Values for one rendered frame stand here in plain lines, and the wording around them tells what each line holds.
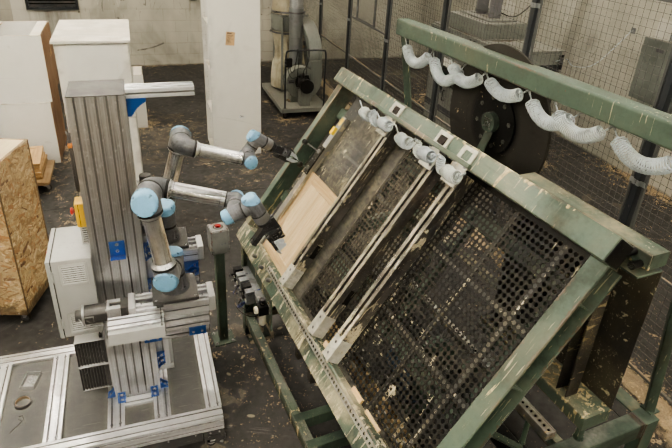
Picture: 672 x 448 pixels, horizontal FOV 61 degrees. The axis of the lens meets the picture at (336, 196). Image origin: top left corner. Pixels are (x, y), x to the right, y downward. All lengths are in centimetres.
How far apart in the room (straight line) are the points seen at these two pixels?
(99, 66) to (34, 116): 211
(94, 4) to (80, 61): 590
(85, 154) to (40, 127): 436
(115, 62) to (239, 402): 293
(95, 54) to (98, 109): 242
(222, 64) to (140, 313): 420
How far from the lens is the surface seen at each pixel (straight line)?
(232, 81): 686
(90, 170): 289
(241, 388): 397
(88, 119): 282
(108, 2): 1105
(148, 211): 263
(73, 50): 519
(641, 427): 314
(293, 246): 338
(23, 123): 722
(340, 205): 310
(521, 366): 218
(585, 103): 262
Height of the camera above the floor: 284
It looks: 27 degrees down
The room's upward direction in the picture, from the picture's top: 3 degrees clockwise
